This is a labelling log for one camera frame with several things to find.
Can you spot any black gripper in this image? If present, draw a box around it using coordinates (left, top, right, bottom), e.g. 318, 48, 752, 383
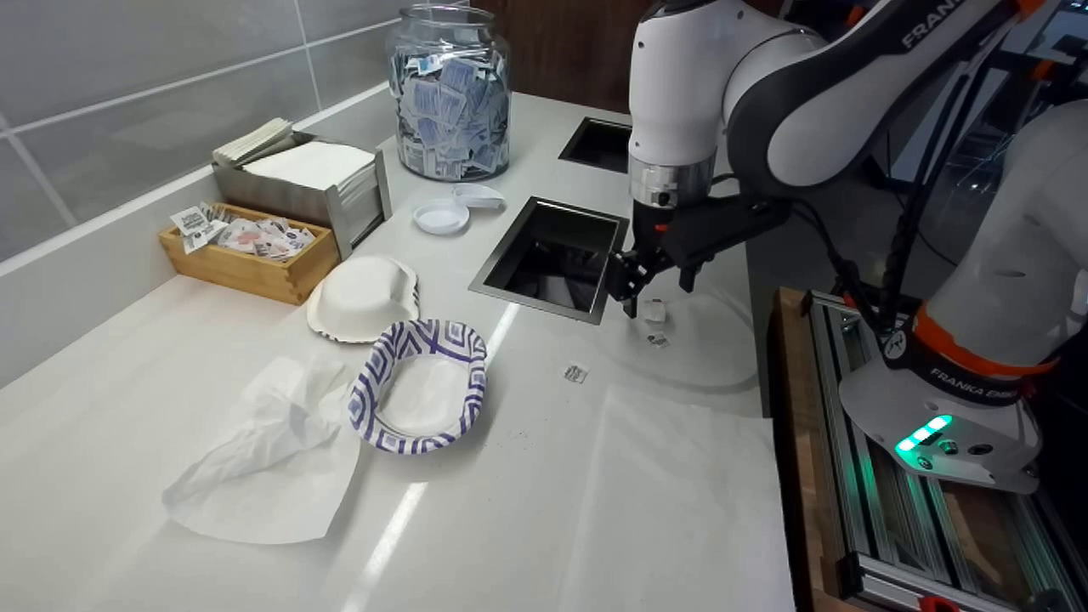
602, 199, 719, 324

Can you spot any small red white packet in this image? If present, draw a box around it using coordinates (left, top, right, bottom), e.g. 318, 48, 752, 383
640, 296, 678, 342

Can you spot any white packet with black print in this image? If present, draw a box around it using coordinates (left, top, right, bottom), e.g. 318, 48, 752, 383
167, 199, 229, 255

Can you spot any clear round plastic lid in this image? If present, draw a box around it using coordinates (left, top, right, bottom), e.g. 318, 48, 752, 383
457, 184, 511, 216
413, 196, 473, 241

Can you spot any brown wooden board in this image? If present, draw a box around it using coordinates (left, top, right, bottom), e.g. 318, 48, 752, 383
768, 284, 872, 612

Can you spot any white paper sheet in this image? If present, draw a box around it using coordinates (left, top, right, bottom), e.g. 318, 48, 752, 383
556, 383, 799, 612

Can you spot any glass jar of packets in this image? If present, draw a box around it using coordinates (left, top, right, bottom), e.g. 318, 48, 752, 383
388, 0, 515, 184

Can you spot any blue patterned paper bowl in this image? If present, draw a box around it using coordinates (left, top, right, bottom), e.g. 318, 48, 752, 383
348, 316, 492, 458

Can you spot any white paper bowl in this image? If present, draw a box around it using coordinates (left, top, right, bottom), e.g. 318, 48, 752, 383
302, 253, 425, 347

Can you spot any metal napkin dispenser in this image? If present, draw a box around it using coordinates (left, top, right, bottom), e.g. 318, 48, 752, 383
215, 133, 395, 257

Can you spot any pile of colourful packets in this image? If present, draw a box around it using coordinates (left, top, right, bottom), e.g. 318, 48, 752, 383
215, 215, 318, 266

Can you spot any wooden tray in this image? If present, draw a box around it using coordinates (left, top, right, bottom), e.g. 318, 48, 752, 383
156, 199, 344, 308

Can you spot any tan folded napkin stack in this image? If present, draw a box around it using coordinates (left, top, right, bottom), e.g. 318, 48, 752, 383
211, 116, 302, 169

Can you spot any crumpled white plastic bag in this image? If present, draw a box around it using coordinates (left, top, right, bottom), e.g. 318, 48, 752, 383
161, 352, 368, 549

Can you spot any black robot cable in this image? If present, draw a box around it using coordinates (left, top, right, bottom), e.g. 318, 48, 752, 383
837, 63, 1023, 337

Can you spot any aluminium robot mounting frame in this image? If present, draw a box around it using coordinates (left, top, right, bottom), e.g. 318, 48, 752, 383
806, 284, 1088, 612

